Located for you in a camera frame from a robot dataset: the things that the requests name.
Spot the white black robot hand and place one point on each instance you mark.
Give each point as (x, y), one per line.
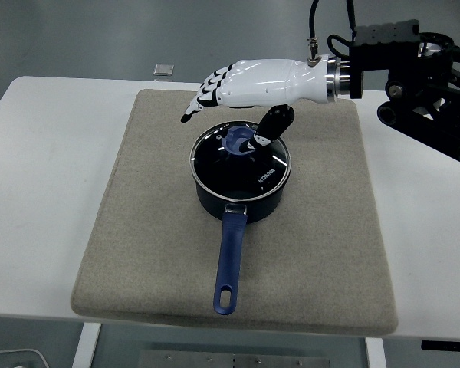
(260, 82)

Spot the glass pot lid blue knob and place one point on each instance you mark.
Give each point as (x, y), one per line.
(230, 172)

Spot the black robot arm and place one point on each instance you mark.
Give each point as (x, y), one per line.
(418, 111)

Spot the small silver square floor plate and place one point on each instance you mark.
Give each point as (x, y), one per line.
(164, 69)

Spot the beige fabric mat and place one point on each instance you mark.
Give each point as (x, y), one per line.
(138, 230)

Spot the grey metal plate with screws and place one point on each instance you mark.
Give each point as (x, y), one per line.
(234, 360)

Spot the white table leg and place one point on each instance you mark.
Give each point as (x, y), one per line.
(85, 345)
(375, 354)

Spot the black bar under table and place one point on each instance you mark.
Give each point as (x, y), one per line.
(448, 345)

